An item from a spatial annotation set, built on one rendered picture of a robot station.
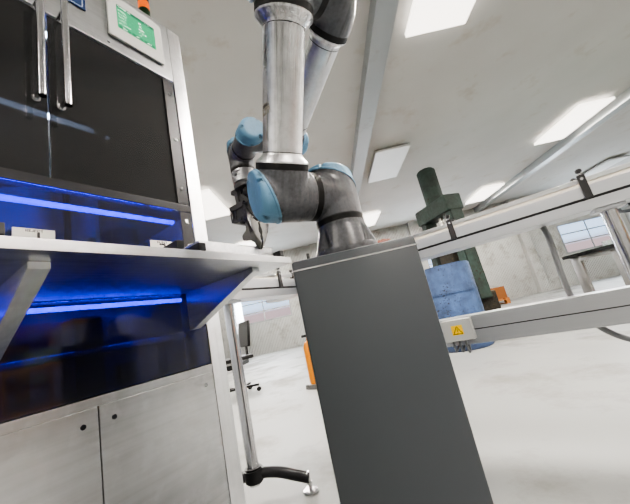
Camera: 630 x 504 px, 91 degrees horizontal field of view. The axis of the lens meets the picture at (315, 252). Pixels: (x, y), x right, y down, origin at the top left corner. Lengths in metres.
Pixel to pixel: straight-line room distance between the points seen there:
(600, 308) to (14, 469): 1.74
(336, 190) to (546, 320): 1.06
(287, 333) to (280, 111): 10.12
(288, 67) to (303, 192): 0.24
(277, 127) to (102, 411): 0.84
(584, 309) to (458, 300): 2.45
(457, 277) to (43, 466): 3.62
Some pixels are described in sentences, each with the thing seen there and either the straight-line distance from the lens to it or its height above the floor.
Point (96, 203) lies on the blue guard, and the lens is 1.16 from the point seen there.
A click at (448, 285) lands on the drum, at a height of 0.74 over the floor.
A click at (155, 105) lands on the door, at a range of 1.52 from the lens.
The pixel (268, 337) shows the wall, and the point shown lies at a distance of 10.75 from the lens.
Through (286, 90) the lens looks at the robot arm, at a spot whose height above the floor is 1.11.
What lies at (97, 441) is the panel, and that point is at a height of 0.50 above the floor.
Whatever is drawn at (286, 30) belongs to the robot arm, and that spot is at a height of 1.20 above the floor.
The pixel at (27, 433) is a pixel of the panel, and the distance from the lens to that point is 1.01.
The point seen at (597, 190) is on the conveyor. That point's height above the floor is 0.90.
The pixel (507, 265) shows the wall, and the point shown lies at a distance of 12.14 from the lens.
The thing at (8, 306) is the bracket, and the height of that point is 0.81.
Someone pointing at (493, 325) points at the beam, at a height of 0.49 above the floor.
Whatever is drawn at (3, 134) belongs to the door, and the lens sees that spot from 1.20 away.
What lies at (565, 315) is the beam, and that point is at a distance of 1.51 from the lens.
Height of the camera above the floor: 0.67
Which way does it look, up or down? 12 degrees up
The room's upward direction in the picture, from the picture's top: 13 degrees counter-clockwise
